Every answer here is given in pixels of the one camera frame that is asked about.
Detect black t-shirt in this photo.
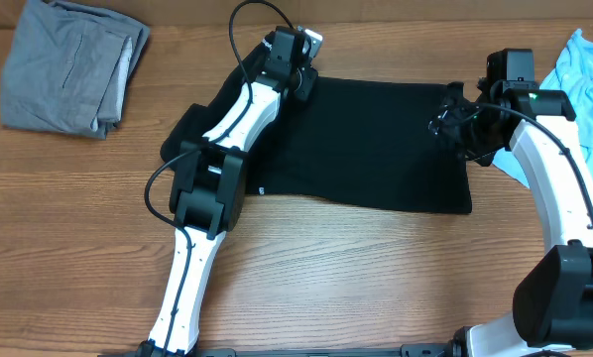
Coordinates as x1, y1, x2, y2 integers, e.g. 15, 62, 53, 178
160, 47, 473, 216

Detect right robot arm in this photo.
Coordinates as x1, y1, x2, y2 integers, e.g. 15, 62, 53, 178
428, 49, 593, 356

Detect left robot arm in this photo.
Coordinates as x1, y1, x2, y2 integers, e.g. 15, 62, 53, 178
136, 27, 323, 356

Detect light blue t-shirt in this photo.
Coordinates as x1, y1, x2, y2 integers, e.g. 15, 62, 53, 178
492, 28, 593, 214

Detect folded grey trousers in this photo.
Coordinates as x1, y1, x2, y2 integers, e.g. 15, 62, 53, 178
0, 1, 150, 139

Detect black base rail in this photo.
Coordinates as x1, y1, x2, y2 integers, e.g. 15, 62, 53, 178
103, 341, 472, 357

